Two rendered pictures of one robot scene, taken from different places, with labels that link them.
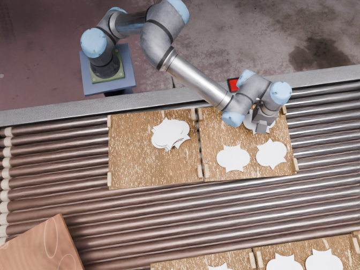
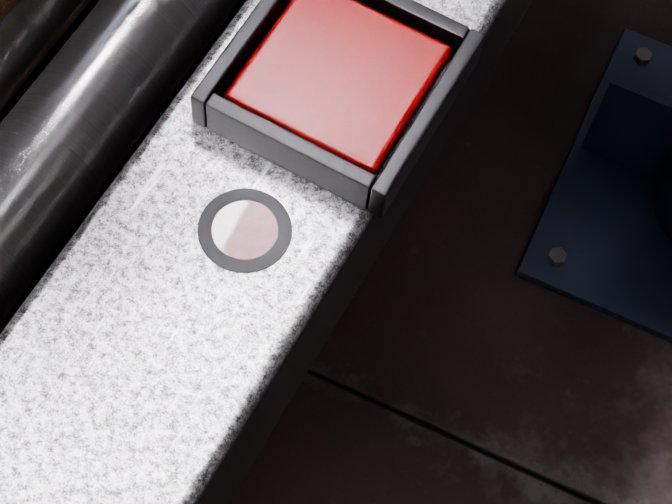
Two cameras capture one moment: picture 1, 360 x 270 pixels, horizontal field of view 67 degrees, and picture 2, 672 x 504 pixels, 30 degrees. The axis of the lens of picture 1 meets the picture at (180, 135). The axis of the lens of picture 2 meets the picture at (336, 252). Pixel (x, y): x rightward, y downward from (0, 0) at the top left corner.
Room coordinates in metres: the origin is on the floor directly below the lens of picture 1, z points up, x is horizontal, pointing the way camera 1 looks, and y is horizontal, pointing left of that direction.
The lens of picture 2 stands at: (0.78, -0.50, 1.29)
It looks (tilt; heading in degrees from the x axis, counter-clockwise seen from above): 64 degrees down; 119
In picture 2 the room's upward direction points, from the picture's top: 7 degrees clockwise
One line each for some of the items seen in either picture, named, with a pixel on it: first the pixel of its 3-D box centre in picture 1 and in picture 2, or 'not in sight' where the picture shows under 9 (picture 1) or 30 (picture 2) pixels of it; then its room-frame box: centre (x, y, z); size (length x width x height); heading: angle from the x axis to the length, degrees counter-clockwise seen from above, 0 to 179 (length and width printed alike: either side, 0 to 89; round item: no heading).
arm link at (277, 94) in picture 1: (276, 96); not in sight; (0.45, -0.36, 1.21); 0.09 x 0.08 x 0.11; 57
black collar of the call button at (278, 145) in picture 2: (235, 85); (339, 77); (0.65, -0.28, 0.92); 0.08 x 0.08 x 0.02; 7
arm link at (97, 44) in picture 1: (97, 46); not in sight; (0.79, 0.38, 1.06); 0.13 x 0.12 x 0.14; 147
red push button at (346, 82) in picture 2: (235, 85); (339, 80); (0.65, -0.28, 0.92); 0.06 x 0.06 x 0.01; 7
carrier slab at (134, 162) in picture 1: (154, 147); not in sight; (0.34, 0.12, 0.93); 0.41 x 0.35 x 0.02; 94
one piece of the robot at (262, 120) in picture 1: (263, 117); not in sight; (0.42, -0.36, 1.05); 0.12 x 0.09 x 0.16; 167
